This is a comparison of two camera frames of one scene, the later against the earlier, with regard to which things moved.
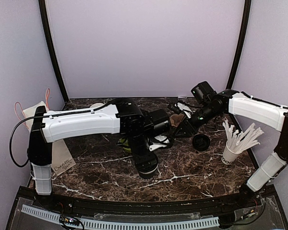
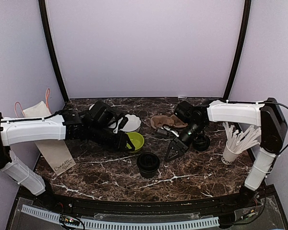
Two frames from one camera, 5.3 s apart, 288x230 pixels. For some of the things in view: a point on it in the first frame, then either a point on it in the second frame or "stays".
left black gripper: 139,160 to 120,143
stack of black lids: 201,142 stays
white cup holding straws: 228,156 stays
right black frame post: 247,8 stays
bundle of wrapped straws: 239,142 stays
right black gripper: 186,129 to 179,146
